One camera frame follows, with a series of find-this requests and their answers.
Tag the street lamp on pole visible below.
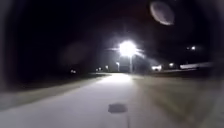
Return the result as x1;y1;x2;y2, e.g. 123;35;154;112
117;39;140;74

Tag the round manhole cover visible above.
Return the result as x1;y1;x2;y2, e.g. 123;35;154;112
107;103;128;115

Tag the pale concrete path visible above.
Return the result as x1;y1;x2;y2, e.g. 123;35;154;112
0;72;148;128

